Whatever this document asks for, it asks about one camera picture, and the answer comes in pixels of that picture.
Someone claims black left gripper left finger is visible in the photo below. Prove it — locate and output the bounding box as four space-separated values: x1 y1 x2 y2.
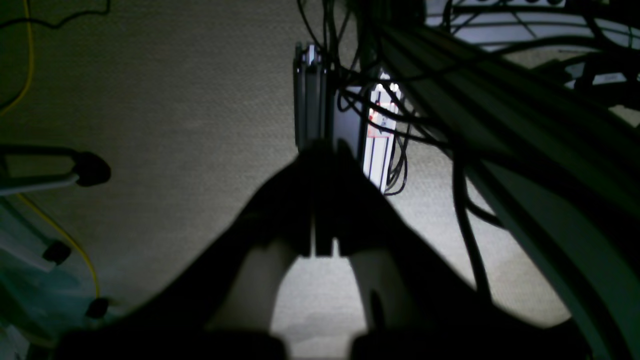
55 146 317 360

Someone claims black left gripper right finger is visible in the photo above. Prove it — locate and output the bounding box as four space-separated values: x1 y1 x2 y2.
336 141 591 360

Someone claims chair base with castors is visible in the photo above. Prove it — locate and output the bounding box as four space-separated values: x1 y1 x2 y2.
0 144 112 321

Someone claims white labelled power strip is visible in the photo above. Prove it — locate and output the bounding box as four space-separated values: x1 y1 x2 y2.
362 82 402 194

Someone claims aluminium extrusion table leg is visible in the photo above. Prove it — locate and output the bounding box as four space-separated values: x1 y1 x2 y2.
293 42 329 153

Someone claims yellow cable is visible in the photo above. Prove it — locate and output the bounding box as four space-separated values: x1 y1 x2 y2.
0 0 101 301

